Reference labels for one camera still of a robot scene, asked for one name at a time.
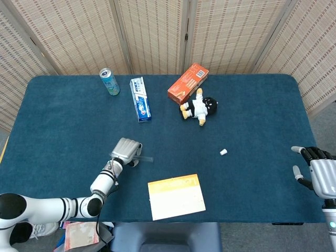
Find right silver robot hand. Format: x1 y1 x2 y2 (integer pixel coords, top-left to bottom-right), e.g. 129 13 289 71
291 145 336 200

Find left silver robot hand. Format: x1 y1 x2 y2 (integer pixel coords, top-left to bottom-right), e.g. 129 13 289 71
109 137 143 167

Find blue white toothpaste box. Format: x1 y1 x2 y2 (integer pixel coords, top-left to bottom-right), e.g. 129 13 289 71
129 76 152 123

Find dark blue table cloth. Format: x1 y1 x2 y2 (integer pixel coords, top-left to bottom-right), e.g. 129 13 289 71
0 74 326 224

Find light blue drink can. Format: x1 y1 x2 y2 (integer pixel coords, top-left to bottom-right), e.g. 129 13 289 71
99 68 121 97

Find orange white notepad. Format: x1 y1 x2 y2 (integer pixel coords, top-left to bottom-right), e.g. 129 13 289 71
147 173 207 221

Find black white plush doll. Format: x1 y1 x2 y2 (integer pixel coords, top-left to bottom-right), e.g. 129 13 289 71
179 88 219 127

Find grey fabric bag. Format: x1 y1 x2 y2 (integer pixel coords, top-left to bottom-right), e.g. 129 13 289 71
98 222 116 252

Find orange cardboard box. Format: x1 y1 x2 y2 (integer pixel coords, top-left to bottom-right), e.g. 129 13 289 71
167 62 210 104

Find grey blue chair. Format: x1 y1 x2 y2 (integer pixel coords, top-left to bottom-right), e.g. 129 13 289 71
110 222 223 252

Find worn orange book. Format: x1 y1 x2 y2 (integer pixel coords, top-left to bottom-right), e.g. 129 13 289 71
64 222 100 252

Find white sneaker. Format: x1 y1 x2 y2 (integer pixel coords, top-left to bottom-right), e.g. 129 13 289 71
28 222 60 239

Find woven bamboo folding screen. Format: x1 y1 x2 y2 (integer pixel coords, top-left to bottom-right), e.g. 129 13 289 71
0 0 336 132

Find black rounded object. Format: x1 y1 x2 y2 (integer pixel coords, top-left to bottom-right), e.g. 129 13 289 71
10 222 34 245

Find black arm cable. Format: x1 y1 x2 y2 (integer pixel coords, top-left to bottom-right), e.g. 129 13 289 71
96 178 119 245

